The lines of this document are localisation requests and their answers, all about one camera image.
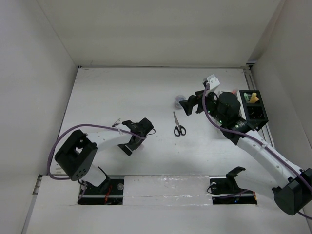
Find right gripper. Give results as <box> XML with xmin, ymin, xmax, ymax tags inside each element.
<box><xmin>179</xmin><ymin>87</ymin><xmax>226</xmax><ymax>125</ymax></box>

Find green highlighter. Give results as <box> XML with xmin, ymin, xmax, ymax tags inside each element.
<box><xmin>243</xmin><ymin>93</ymin><xmax>249</xmax><ymax>102</ymax></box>

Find orange highlighter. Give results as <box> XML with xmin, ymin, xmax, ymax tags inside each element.
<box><xmin>249</xmin><ymin>93</ymin><xmax>259</xmax><ymax>104</ymax></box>

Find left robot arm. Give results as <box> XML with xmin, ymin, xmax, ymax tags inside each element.
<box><xmin>55</xmin><ymin>118</ymin><xmax>154</xmax><ymax>194</ymax></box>

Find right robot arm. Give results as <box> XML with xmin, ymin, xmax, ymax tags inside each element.
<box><xmin>175</xmin><ymin>88</ymin><xmax>312</xmax><ymax>215</ymax></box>

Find jar of paper clips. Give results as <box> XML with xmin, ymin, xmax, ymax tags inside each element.
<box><xmin>175</xmin><ymin>95</ymin><xmax>186</xmax><ymax>109</ymax></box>

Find white slotted organizer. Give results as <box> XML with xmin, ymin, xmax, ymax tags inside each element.
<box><xmin>217</xmin><ymin>92</ymin><xmax>242</xmax><ymax>122</ymax></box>

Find black slotted organizer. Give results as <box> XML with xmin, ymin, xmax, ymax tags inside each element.
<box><xmin>237</xmin><ymin>90</ymin><xmax>268</xmax><ymax>131</ymax></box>

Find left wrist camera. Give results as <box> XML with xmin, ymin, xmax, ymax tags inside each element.
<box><xmin>112</xmin><ymin>118</ymin><xmax>121</xmax><ymax>127</ymax></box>

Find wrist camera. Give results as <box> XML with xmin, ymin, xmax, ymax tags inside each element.
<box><xmin>203</xmin><ymin>74</ymin><xmax>220</xmax><ymax>93</ymax></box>
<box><xmin>112</xmin><ymin>118</ymin><xmax>121</xmax><ymax>127</ymax></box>

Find black handled scissors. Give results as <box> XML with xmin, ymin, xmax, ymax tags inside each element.
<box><xmin>173</xmin><ymin>111</ymin><xmax>186</xmax><ymax>137</ymax></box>

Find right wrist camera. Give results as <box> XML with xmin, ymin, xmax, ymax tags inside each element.
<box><xmin>203</xmin><ymin>74</ymin><xmax>220</xmax><ymax>93</ymax></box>

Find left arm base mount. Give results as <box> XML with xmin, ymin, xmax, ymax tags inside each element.
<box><xmin>78</xmin><ymin>175</ymin><xmax>125</xmax><ymax>205</ymax></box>

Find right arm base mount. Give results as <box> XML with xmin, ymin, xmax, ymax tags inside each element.
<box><xmin>206</xmin><ymin>167</ymin><xmax>257</xmax><ymax>205</ymax></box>

